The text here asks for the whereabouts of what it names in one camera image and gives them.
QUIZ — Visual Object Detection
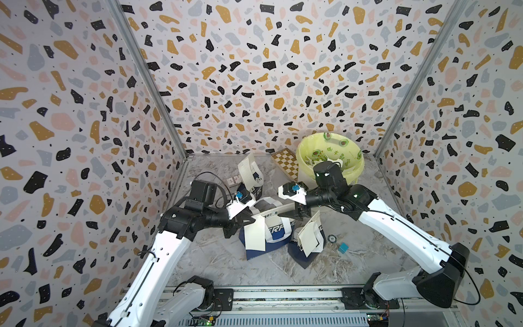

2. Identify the navy white tote bag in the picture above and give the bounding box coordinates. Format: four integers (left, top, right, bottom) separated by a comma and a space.
239, 197, 295, 260

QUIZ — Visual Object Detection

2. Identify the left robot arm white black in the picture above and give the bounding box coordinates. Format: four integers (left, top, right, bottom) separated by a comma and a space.
93, 180, 256, 326

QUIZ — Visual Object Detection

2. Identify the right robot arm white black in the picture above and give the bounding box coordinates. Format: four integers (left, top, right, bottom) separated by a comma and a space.
278, 161, 470, 309

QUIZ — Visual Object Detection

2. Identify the far navy tote bag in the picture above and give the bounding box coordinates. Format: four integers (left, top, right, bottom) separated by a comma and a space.
236, 172, 264, 200

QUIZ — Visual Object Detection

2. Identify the near navy tote bag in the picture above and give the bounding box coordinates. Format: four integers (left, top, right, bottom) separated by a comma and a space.
287, 211, 327, 269

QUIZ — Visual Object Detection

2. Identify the small white card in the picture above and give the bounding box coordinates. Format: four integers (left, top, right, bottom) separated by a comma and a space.
226, 175, 242, 187

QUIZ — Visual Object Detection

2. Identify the wooden checkerboard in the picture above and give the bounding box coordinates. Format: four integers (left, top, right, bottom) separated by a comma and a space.
271, 148, 299, 182

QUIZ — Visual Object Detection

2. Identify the yellow-green bin liner bag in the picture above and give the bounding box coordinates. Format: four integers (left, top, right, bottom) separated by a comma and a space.
296, 132, 364, 188

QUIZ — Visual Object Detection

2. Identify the white plastic trash bin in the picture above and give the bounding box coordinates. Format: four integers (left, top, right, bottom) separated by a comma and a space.
351, 158, 365, 184

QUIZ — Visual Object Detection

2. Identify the small teal cube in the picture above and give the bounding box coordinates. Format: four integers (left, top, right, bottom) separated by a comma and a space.
338, 243, 349, 253

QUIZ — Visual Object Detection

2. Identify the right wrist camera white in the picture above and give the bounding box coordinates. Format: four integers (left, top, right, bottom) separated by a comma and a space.
278, 182, 306, 204

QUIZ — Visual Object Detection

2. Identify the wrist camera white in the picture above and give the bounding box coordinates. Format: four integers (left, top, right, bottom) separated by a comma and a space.
226, 191, 252, 220
278, 182, 306, 204

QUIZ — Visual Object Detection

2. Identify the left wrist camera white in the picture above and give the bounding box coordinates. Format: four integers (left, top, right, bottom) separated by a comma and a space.
226, 191, 252, 220

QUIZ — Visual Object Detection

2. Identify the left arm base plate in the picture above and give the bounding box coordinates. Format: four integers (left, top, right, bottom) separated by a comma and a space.
192, 288, 234, 313

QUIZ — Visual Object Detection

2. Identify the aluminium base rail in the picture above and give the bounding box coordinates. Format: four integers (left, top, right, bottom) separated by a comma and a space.
159, 286, 465, 326

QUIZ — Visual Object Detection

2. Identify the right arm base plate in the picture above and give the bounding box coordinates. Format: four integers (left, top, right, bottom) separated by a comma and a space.
340, 287, 400, 310

